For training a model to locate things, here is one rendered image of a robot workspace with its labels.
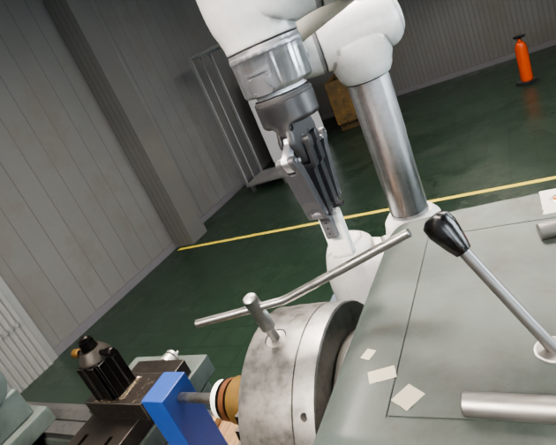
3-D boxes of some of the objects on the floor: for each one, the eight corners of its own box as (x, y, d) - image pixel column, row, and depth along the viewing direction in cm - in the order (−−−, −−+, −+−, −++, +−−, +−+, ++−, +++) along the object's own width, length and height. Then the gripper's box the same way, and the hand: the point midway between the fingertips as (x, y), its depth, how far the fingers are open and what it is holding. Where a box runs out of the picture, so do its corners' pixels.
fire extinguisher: (540, 82, 554) (530, 33, 534) (517, 89, 567) (507, 41, 546) (538, 78, 574) (529, 30, 554) (515, 84, 587) (506, 38, 567)
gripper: (275, 87, 63) (334, 236, 70) (231, 114, 52) (305, 284, 60) (324, 69, 59) (379, 228, 66) (287, 93, 48) (358, 277, 56)
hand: (336, 233), depth 62 cm, fingers closed
